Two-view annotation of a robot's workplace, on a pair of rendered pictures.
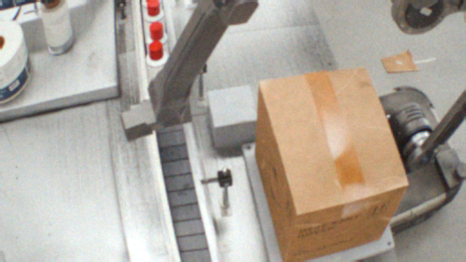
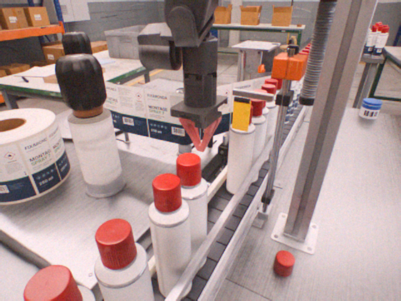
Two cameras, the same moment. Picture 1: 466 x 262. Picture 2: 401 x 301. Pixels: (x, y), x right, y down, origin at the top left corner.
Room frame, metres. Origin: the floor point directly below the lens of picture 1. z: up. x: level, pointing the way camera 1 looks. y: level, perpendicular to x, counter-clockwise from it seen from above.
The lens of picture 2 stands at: (0.92, 0.01, 1.27)
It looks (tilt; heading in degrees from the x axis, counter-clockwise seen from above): 31 degrees down; 40
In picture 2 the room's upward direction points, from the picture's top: straight up
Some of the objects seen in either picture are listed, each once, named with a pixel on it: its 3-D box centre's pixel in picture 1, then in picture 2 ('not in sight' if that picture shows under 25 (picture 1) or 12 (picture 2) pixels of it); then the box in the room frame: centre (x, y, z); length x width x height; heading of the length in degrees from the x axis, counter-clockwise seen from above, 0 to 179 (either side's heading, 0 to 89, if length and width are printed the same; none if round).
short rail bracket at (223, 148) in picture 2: not in sight; (229, 155); (1.43, 0.34, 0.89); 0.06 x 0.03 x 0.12; 102
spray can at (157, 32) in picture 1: (157, 54); (129, 294); (1.00, 0.18, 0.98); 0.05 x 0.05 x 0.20
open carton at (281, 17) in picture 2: not in sight; (283, 15); (6.40, 2.49, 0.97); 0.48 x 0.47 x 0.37; 22
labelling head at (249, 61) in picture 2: not in sight; (254, 87); (1.67, 0.41, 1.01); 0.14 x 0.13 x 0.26; 12
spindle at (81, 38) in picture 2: not in sight; (84, 78); (1.33, 0.86, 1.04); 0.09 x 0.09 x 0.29
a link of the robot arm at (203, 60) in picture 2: not in sight; (196, 54); (1.25, 0.30, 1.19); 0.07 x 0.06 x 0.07; 109
